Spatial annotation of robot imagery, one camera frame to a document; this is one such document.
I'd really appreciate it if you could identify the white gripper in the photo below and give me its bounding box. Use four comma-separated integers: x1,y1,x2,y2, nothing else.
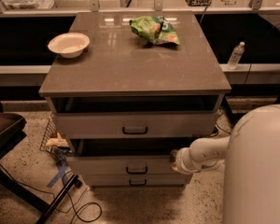
170,147,201,175

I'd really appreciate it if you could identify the grey drawer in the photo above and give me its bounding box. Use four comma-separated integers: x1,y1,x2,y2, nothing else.
52,111,218,139
83,174,192,188
67,137,192,175

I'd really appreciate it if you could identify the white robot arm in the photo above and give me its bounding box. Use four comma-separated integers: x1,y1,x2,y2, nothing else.
170,105,280,224

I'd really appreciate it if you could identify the grey drawer cabinet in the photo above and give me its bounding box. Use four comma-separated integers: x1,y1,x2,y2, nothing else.
38,10,232,189

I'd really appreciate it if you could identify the clear plastic water bottle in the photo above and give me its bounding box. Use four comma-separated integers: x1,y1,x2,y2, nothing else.
227,41,245,70

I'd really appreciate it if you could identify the green chip bag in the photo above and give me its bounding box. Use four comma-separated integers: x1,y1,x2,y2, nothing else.
129,16,180,45

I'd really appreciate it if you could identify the white paper bowl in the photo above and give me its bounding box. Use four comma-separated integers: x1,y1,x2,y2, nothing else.
48,33,90,59

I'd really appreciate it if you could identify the black chair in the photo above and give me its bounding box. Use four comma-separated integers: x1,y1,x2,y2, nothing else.
0,102,78,224

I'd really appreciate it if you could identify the black floor cable right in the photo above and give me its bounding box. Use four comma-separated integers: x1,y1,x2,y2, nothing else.
208,110,232,138

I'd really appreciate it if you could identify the black floor cable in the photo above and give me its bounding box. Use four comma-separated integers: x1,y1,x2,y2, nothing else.
0,142,103,224
208,110,232,138

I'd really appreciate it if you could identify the wire basket with items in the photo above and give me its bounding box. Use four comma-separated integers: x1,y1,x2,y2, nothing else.
39,118,72,161

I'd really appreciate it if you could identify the black floor cable left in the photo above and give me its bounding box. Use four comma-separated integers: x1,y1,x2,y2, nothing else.
0,142,103,224

